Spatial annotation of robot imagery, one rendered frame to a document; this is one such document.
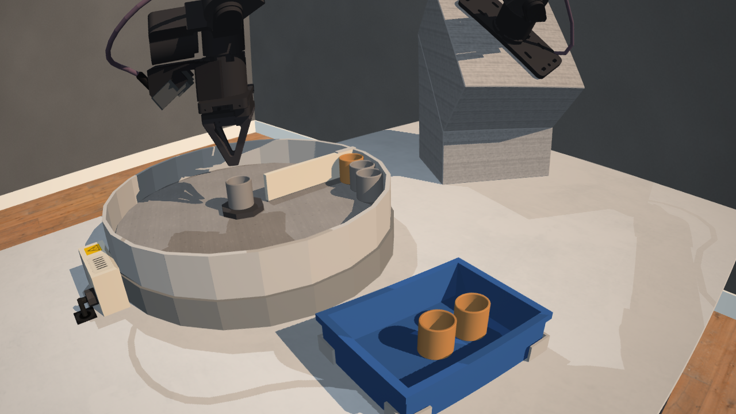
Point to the beige round turntable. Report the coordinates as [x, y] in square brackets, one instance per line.
[330, 246]

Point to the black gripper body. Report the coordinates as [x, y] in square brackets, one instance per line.
[238, 96]

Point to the bronze bushing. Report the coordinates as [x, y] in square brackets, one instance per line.
[344, 161]
[472, 313]
[436, 334]

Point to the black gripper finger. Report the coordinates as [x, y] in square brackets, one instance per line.
[222, 134]
[211, 125]

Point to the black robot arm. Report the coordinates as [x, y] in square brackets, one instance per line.
[171, 38]

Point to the grey hollow cylinder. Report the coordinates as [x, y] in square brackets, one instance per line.
[369, 184]
[353, 169]
[239, 192]

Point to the blue open crate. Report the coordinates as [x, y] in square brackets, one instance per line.
[375, 338]

